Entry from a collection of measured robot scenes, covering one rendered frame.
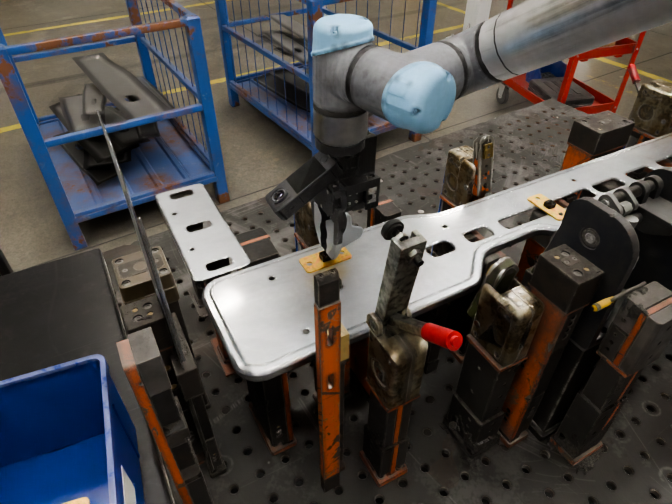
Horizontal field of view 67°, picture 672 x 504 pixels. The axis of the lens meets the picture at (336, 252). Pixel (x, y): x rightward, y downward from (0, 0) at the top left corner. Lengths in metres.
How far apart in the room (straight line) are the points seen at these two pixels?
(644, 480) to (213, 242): 0.86
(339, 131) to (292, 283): 0.27
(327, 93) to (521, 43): 0.23
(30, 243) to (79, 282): 2.02
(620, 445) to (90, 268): 0.98
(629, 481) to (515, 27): 0.79
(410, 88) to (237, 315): 0.42
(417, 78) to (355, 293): 0.37
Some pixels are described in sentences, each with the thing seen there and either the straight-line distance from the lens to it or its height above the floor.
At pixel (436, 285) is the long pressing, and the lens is 0.84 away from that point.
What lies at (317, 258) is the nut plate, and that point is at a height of 1.02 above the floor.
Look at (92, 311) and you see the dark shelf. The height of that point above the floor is 1.03.
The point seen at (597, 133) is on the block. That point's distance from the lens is 1.34.
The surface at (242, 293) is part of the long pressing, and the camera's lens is 0.82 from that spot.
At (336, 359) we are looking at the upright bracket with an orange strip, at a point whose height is 1.05.
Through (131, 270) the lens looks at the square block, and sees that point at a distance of 0.82.
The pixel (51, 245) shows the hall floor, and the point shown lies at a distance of 2.83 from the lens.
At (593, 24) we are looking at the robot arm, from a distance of 0.59.
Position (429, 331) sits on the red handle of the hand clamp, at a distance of 0.59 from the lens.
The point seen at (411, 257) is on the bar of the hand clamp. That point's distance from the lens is 0.57.
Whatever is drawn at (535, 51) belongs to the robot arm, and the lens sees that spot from 0.63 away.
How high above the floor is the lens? 1.57
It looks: 40 degrees down
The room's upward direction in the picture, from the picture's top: straight up
